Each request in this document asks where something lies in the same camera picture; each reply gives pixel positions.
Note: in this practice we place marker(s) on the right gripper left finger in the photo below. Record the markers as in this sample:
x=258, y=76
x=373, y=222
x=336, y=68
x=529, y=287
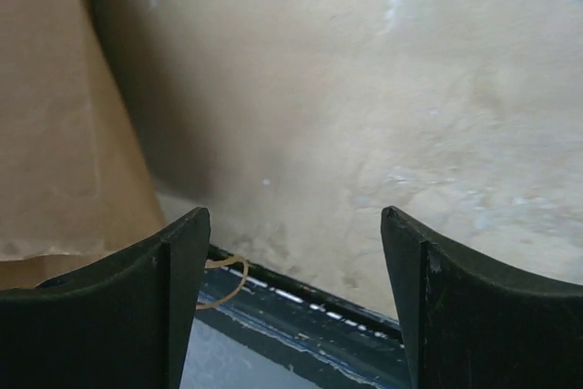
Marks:
x=121, y=322

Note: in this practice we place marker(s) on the brown paper bag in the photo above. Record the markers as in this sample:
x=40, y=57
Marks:
x=74, y=183

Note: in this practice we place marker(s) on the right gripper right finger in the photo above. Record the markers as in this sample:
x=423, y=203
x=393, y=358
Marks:
x=470, y=321

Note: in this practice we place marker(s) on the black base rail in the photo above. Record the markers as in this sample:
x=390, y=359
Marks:
x=322, y=338

